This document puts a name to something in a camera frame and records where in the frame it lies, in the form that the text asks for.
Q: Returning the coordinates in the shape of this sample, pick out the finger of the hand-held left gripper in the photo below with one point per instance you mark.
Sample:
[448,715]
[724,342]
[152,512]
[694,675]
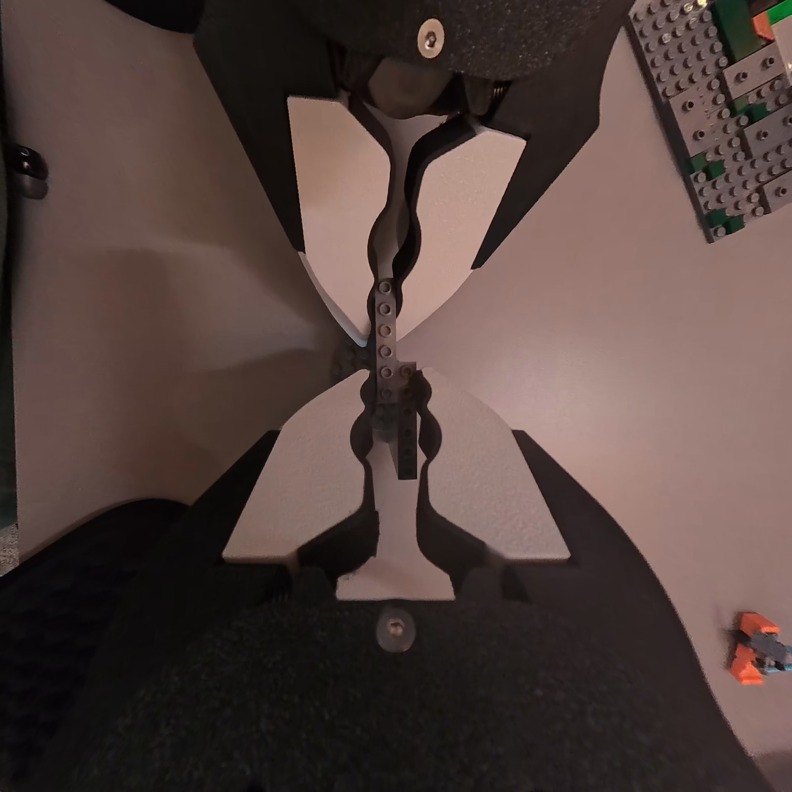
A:
[464,198]
[334,185]

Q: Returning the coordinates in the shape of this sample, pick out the orange teal brick figure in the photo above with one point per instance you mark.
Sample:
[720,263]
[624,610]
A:
[752,668]

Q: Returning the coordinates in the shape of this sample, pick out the grey brick baseplate build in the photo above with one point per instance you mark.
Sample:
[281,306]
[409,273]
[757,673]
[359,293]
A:
[699,124]

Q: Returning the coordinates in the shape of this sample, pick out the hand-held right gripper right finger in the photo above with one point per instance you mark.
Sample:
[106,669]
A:
[495,495]

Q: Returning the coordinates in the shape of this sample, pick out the grey desk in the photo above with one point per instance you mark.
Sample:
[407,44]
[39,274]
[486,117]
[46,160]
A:
[619,371]

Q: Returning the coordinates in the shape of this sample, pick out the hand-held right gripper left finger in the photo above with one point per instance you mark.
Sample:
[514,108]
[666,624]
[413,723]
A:
[303,495]

